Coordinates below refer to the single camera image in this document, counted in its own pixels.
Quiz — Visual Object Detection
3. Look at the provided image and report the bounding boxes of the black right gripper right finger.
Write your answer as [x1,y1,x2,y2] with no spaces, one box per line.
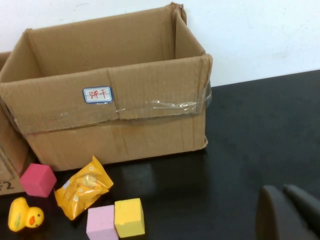
[282,184,320,237]

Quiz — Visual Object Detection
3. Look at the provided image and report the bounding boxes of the cardboard box with label sticker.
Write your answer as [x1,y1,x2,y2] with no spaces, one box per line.
[0,2,214,172]

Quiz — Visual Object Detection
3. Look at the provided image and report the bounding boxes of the white blue label sticker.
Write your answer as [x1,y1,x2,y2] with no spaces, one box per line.
[82,85,114,104]

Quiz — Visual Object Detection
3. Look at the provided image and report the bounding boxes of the yellow foam cube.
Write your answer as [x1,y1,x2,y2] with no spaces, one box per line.
[114,198,146,239]

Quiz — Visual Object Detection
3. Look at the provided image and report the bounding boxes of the cardboard box with F2 print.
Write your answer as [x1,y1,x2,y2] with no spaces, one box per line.
[0,51,35,197]

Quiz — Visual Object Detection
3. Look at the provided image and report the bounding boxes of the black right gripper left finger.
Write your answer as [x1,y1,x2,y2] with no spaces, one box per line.
[255,185,313,240]

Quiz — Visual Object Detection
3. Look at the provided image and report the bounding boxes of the magenta foam cube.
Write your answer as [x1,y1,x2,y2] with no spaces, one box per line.
[19,163,58,198]

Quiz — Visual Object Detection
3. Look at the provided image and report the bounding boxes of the pink foam cube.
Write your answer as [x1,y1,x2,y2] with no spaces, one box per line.
[86,204,120,240]

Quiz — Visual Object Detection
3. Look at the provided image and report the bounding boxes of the yellow rubber duck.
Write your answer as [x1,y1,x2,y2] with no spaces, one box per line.
[7,196,45,233]

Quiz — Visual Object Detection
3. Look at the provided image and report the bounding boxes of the small yellow biscuit packet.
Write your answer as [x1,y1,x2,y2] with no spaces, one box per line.
[54,155,115,221]

